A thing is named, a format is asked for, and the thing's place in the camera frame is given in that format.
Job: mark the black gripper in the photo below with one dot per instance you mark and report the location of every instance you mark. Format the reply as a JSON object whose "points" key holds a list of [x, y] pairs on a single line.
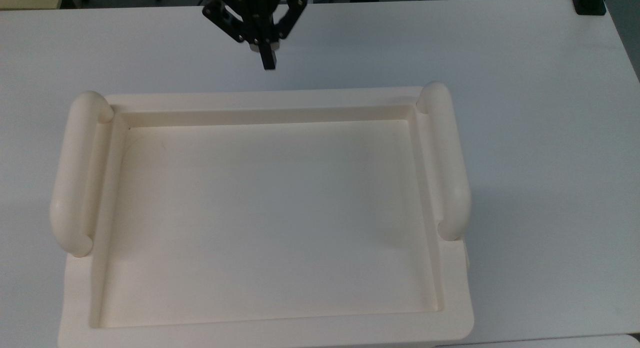
{"points": [[255, 8]]}

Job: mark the black clamp stand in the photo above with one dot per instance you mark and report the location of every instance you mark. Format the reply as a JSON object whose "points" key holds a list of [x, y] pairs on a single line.
{"points": [[590, 3]]}

